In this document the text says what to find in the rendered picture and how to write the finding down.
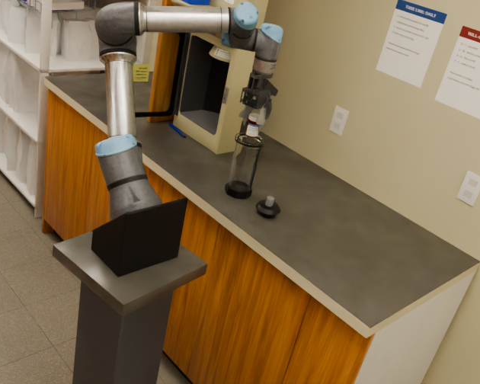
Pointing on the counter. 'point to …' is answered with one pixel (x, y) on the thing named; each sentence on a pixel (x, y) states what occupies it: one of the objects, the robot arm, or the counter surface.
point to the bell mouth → (220, 54)
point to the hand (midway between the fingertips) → (253, 125)
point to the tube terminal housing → (230, 110)
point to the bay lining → (203, 78)
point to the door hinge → (181, 73)
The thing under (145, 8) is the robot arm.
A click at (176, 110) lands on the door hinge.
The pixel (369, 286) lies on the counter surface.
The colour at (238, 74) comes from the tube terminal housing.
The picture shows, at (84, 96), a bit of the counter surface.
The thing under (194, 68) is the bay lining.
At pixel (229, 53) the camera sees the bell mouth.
